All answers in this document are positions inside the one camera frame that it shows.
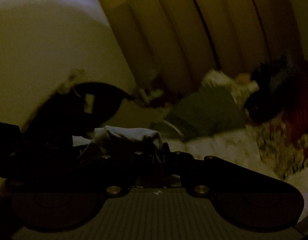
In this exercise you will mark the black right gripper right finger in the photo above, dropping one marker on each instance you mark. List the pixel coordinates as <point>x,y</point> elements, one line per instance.
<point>198,177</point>

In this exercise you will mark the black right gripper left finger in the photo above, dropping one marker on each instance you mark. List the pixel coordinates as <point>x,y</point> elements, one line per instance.
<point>116,169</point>

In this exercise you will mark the pale blue small garment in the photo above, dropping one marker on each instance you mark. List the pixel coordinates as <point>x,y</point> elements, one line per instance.
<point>110,134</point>

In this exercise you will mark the cream printed duvet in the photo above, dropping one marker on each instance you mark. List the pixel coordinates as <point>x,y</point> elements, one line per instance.
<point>256,149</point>

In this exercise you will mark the black round bag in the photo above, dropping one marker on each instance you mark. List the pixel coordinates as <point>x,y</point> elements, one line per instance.
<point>77,110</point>

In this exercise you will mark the dark grey pillow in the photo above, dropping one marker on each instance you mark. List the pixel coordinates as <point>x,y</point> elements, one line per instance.
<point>209,111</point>

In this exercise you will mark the wooden wardrobe doors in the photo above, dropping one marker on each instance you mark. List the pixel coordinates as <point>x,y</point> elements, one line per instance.
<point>181,40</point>

